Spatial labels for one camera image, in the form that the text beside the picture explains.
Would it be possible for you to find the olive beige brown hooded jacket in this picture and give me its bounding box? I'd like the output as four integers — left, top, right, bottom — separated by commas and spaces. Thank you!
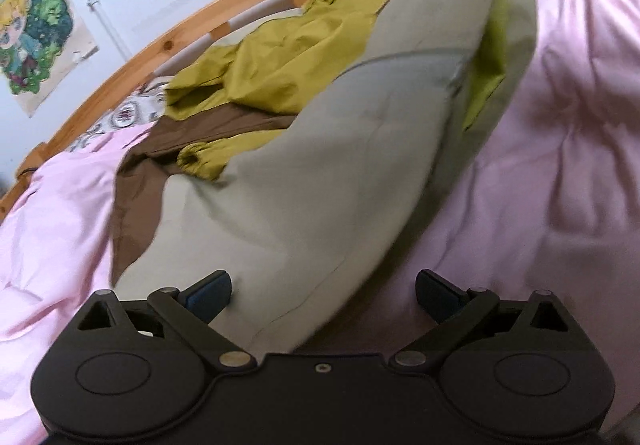
115, 0, 536, 355

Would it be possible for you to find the blond anime character poster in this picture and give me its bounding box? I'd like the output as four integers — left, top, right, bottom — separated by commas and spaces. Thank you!
1, 0, 99, 117

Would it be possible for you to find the floral white mattress cover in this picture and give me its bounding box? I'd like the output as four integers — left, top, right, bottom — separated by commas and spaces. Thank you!
67, 0, 452, 154

